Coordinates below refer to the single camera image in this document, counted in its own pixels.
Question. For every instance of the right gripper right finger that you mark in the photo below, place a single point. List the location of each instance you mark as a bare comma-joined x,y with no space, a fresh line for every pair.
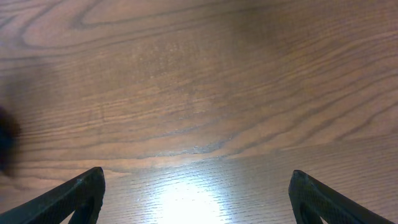
315,202

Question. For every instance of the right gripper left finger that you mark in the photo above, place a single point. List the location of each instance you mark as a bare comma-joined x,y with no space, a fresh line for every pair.
80,198

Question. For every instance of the black t-shirt with white logo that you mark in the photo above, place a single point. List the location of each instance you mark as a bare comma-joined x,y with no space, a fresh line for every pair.
10,131

